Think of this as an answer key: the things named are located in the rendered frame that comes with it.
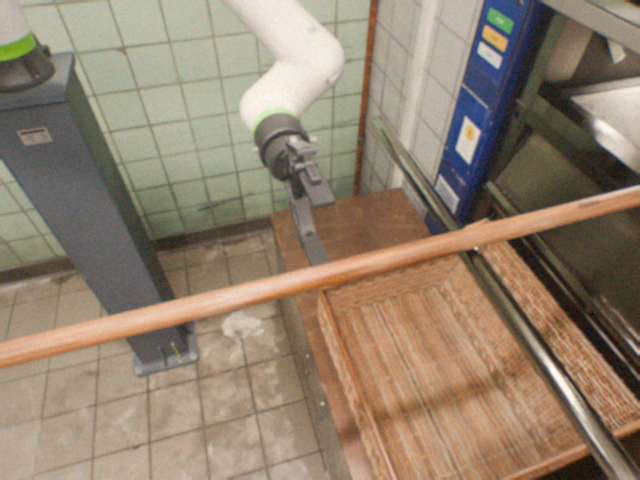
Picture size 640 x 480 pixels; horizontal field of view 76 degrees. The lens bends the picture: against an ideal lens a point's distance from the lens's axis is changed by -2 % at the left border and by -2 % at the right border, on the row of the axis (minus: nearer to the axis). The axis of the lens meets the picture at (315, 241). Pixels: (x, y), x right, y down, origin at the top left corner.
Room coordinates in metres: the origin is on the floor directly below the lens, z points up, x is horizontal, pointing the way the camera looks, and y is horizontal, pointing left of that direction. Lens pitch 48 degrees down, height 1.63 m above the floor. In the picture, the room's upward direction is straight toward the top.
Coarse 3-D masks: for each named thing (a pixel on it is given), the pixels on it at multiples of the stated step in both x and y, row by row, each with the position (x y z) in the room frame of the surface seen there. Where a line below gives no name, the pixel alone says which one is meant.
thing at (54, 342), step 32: (512, 224) 0.41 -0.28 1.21; (544, 224) 0.42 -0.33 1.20; (384, 256) 0.35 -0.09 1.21; (416, 256) 0.36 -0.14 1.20; (224, 288) 0.30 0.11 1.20; (256, 288) 0.30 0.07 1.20; (288, 288) 0.31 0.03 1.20; (96, 320) 0.26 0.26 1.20; (128, 320) 0.26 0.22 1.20; (160, 320) 0.26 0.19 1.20; (192, 320) 0.27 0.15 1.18; (0, 352) 0.21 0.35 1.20; (32, 352) 0.22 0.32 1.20; (64, 352) 0.22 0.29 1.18
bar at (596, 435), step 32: (384, 128) 0.70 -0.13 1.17; (416, 192) 0.53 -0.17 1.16; (448, 224) 0.44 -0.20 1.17; (480, 256) 0.38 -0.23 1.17; (480, 288) 0.34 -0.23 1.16; (512, 320) 0.28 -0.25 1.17; (544, 352) 0.23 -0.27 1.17; (576, 384) 0.19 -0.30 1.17; (576, 416) 0.16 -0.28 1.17; (608, 448) 0.12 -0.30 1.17
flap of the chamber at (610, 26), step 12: (540, 0) 0.72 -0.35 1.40; (552, 0) 0.69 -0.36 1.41; (564, 0) 0.67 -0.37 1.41; (576, 0) 0.66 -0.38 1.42; (564, 12) 0.66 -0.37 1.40; (576, 12) 0.64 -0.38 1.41; (588, 12) 0.63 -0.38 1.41; (600, 12) 0.61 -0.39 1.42; (588, 24) 0.61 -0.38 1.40; (600, 24) 0.60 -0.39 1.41; (612, 24) 0.58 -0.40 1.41; (624, 24) 0.57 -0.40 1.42; (612, 36) 0.57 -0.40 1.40; (624, 36) 0.56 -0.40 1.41; (636, 36) 0.54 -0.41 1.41; (636, 48) 0.53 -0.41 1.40
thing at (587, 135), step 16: (544, 96) 0.82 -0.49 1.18; (560, 96) 0.82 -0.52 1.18; (544, 112) 0.79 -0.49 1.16; (560, 112) 0.76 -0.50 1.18; (576, 112) 0.75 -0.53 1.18; (560, 128) 0.74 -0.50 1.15; (576, 128) 0.70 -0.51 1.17; (592, 128) 0.70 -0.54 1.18; (608, 128) 0.70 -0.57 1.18; (576, 144) 0.69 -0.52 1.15; (592, 144) 0.66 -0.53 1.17; (608, 144) 0.64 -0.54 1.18; (624, 144) 0.64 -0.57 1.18; (592, 160) 0.64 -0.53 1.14; (608, 160) 0.62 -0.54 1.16; (624, 160) 0.60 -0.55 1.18; (624, 176) 0.57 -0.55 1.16
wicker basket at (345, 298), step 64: (448, 256) 0.75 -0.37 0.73; (512, 256) 0.65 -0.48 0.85; (320, 320) 0.62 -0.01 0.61; (384, 320) 0.63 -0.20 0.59; (448, 320) 0.62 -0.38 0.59; (384, 384) 0.44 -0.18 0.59; (448, 384) 0.44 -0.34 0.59; (512, 384) 0.42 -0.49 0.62; (384, 448) 0.24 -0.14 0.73; (448, 448) 0.28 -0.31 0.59; (512, 448) 0.28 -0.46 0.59; (576, 448) 0.22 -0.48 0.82
